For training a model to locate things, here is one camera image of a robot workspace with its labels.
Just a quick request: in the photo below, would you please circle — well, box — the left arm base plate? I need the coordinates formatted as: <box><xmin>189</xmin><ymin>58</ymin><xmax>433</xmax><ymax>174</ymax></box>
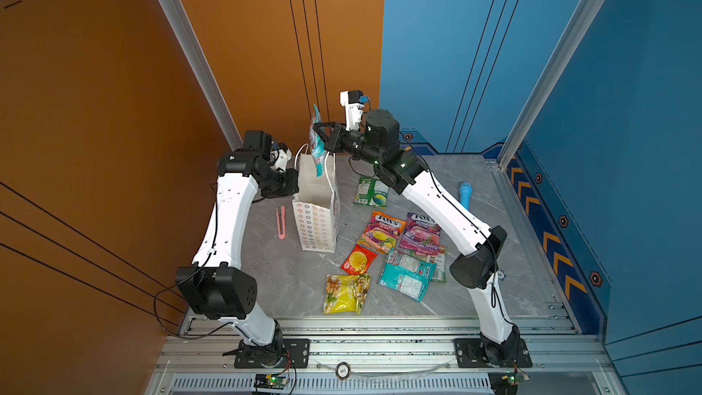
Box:
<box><xmin>222</xmin><ymin>338</ymin><xmax>311</xmax><ymax>369</ymax></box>

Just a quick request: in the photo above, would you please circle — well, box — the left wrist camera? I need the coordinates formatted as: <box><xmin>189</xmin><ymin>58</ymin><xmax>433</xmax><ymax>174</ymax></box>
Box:
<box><xmin>269</xmin><ymin>143</ymin><xmax>293</xmax><ymax>172</ymax></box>

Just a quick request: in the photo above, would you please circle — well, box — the aluminium corner post right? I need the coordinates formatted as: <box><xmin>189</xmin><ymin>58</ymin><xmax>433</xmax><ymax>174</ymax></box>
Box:
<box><xmin>497</xmin><ymin>0</ymin><xmax>606</xmax><ymax>171</ymax></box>

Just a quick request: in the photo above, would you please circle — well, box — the teal Fox's candy bag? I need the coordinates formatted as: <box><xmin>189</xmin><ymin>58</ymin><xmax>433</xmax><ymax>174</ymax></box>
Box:
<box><xmin>309</xmin><ymin>104</ymin><xmax>325</xmax><ymax>177</ymax></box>

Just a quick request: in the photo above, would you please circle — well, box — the pink utility knife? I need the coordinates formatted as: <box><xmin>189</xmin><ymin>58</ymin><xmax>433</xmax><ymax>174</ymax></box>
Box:
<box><xmin>275</xmin><ymin>206</ymin><xmax>287</xmax><ymax>240</ymax></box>

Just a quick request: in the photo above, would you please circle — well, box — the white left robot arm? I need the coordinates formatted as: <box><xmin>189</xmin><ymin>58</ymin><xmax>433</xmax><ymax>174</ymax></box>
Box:
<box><xmin>175</xmin><ymin>130</ymin><xmax>299</xmax><ymax>367</ymax></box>

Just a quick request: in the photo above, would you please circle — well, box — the teal white candy bag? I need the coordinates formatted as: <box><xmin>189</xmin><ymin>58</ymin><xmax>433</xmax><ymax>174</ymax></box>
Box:
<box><xmin>378</xmin><ymin>250</ymin><xmax>435</xmax><ymax>302</ymax></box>

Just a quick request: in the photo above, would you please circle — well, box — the orange Fox's candy bag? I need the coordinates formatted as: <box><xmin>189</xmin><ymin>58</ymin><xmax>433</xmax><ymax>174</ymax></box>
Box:
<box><xmin>358</xmin><ymin>210</ymin><xmax>406</xmax><ymax>254</ymax></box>

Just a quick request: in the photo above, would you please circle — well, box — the aluminium corner post left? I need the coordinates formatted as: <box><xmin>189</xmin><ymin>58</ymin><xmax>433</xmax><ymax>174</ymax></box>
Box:
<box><xmin>157</xmin><ymin>0</ymin><xmax>242</xmax><ymax>149</ymax></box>

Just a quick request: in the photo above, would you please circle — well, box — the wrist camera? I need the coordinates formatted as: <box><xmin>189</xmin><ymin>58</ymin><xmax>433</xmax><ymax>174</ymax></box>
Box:
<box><xmin>340</xmin><ymin>90</ymin><xmax>370</xmax><ymax>131</ymax></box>
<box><xmin>269</xmin><ymin>143</ymin><xmax>293</xmax><ymax>172</ymax></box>

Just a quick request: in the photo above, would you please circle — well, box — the purple Fox's bag right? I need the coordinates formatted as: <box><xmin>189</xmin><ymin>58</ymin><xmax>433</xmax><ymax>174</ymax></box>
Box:
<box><xmin>398</xmin><ymin>212</ymin><xmax>442</xmax><ymax>255</ymax></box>

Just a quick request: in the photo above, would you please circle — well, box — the green circuit board right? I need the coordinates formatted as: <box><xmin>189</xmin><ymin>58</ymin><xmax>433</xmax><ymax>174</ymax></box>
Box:
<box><xmin>488</xmin><ymin>373</ymin><xmax>531</xmax><ymax>395</ymax></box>

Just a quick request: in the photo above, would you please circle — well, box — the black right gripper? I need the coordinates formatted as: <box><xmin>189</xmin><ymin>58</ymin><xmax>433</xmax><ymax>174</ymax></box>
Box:
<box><xmin>313</xmin><ymin>121</ymin><xmax>387</xmax><ymax>169</ymax></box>

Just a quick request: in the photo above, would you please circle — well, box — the green circuit board left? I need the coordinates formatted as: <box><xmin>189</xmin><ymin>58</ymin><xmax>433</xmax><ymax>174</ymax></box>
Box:
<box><xmin>252</xmin><ymin>373</ymin><xmax>293</xmax><ymax>394</ymax></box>

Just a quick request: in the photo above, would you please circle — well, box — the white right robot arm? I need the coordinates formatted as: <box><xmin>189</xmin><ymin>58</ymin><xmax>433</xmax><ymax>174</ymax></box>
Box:
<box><xmin>313</xmin><ymin>110</ymin><xmax>522</xmax><ymax>368</ymax></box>

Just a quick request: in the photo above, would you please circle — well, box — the aluminium rail frame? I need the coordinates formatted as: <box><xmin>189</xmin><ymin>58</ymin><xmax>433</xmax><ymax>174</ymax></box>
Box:
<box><xmin>146</xmin><ymin>307</ymin><xmax>625</xmax><ymax>394</ymax></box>

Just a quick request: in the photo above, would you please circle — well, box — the green circuit board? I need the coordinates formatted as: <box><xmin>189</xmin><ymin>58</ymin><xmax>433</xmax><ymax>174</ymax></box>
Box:
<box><xmin>488</xmin><ymin>373</ymin><xmax>531</xmax><ymax>395</ymax></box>
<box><xmin>252</xmin><ymin>373</ymin><xmax>293</xmax><ymax>394</ymax></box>

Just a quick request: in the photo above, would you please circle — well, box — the yellow snack bag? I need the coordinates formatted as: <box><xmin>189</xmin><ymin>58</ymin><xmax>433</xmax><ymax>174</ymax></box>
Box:
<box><xmin>323</xmin><ymin>274</ymin><xmax>371</xmax><ymax>315</ymax></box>

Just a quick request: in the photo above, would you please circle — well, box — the green white snack bag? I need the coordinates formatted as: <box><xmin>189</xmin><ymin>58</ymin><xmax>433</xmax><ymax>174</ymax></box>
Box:
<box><xmin>417</xmin><ymin>245</ymin><xmax>446</xmax><ymax>283</ymax></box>

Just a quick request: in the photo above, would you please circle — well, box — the white paper bag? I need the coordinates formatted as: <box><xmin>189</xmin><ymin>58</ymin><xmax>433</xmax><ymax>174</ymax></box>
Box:
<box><xmin>292</xmin><ymin>144</ymin><xmax>339</xmax><ymax>253</ymax></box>

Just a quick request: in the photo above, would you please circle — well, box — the red yellow snack packet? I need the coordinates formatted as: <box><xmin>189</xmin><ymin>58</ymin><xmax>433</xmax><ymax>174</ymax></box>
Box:
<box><xmin>341</xmin><ymin>245</ymin><xmax>378</xmax><ymax>275</ymax></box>

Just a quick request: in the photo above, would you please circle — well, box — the blue cylinder tool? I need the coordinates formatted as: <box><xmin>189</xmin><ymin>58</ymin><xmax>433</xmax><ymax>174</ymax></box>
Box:
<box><xmin>459</xmin><ymin>182</ymin><xmax>473</xmax><ymax>210</ymax></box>

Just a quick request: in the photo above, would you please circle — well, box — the aluminium corner post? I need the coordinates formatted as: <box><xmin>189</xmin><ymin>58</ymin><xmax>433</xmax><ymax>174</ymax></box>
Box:
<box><xmin>497</xmin><ymin>0</ymin><xmax>606</xmax><ymax>171</ymax></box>
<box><xmin>157</xmin><ymin>0</ymin><xmax>242</xmax><ymax>149</ymax></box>

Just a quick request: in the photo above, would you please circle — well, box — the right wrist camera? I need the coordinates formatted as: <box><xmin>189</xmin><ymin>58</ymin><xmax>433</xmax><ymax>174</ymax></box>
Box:
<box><xmin>340</xmin><ymin>90</ymin><xmax>370</xmax><ymax>131</ymax></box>

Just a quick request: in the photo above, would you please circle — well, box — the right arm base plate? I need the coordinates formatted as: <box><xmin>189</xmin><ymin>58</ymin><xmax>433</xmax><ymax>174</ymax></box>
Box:
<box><xmin>453</xmin><ymin>338</ymin><xmax>533</xmax><ymax>369</ymax></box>

